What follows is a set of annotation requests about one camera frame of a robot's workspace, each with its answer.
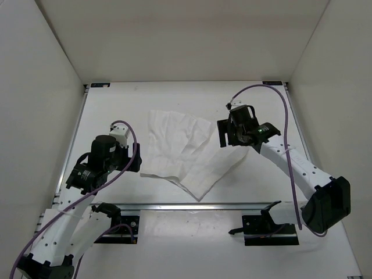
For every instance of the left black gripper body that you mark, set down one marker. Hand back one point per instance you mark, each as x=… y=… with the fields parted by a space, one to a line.
x=120 y=158

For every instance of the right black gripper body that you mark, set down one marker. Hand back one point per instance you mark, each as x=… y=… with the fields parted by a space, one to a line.
x=236 y=134

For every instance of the white pleated skirt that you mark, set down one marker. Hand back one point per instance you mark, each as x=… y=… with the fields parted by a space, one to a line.
x=185 y=150

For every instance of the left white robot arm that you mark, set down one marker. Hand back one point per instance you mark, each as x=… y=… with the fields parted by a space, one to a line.
x=55 y=251

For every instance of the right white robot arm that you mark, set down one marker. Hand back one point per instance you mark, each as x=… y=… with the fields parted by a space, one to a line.
x=328 y=198

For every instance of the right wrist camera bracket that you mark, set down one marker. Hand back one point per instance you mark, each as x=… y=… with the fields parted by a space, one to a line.
x=233 y=104

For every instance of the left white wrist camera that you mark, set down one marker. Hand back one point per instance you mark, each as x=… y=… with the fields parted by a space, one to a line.
x=120 y=132

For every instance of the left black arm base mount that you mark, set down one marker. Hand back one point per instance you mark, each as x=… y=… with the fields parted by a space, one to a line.
x=124 y=227

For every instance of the aluminium rail across table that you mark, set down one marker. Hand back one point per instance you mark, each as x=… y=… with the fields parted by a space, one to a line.
x=189 y=206

